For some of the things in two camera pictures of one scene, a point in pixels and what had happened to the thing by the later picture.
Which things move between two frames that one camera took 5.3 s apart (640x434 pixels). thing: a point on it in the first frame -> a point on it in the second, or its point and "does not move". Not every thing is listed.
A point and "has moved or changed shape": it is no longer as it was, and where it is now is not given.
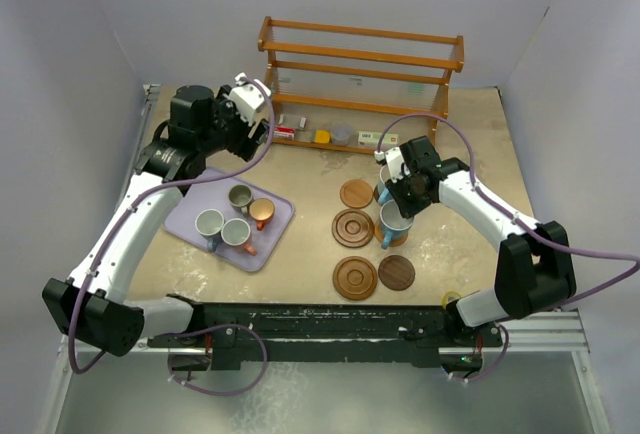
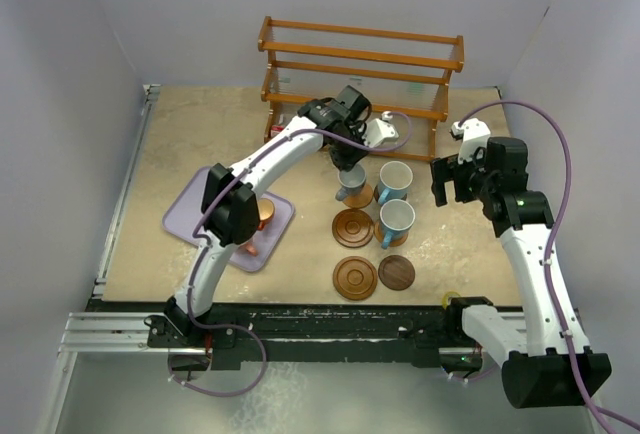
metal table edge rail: x=151 y=95 does not move
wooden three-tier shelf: x=345 y=88 does not move
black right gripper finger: x=409 y=208 -> x=463 y=190
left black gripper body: x=233 y=131 -> x=345 y=153
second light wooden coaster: x=356 y=193 does not move
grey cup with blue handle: x=209 y=223 has moved or changed shape
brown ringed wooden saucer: x=352 y=228 does not move
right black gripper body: x=406 y=189 -> x=448 y=169
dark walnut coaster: x=396 y=272 does not move
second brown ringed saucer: x=354 y=278 does not move
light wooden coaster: x=396 y=240 does not move
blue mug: x=392 y=223 does not move
